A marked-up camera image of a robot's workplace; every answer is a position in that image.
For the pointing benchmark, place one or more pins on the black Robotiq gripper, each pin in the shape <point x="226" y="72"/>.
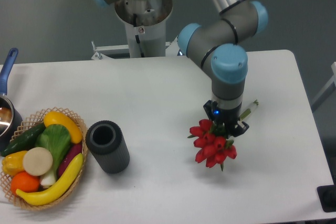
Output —
<point x="229" y="118"/>

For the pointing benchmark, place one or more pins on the red tulip bouquet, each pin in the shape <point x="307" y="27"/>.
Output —
<point x="213" y="141"/>

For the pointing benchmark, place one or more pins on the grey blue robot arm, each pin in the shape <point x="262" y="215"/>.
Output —
<point x="214" y="49"/>

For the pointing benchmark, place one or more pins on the dark grey ribbed vase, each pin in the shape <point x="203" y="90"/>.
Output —
<point x="105" y="141"/>

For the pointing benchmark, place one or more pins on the black device at edge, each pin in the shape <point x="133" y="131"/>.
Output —
<point x="327" y="197"/>

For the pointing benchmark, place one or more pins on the purple eggplant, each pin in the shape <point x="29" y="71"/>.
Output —
<point x="73" y="151"/>

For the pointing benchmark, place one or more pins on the green bok choy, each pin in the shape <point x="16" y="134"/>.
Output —
<point x="57" y="140"/>

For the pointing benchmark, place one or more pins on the woven wicker basket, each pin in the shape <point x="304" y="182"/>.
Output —
<point x="29" y="122"/>

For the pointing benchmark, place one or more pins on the beige round disc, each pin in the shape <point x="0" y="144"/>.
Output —
<point x="37" y="161"/>

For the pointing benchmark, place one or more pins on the green cucumber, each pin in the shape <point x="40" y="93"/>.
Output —
<point x="25" y="141"/>

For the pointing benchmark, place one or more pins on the yellow banana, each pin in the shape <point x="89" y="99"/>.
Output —
<point x="58" y="188"/>

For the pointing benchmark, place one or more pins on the orange fruit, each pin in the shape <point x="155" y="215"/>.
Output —
<point x="25" y="182"/>

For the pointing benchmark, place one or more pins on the yellow bell pepper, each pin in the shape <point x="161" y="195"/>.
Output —
<point x="12" y="164"/>

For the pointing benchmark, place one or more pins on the white frame at right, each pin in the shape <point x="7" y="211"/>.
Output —
<point x="324" y="92"/>

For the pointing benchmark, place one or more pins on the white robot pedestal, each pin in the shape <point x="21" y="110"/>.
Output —
<point x="145" y="27"/>

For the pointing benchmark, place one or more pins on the blue handled saucepan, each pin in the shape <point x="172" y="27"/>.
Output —
<point x="10" y="117"/>

